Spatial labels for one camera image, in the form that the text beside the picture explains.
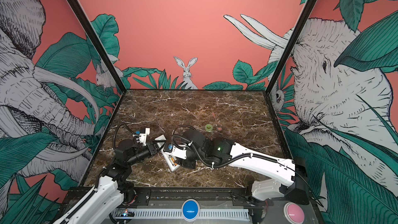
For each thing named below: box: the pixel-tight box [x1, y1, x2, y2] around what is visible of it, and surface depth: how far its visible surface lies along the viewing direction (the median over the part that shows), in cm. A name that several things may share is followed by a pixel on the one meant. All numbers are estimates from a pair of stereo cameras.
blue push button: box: [181, 198, 201, 222], surface depth 71 cm
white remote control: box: [154, 134, 181, 173], surface depth 76 cm
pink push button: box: [283, 202, 306, 224], surface depth 70 cm
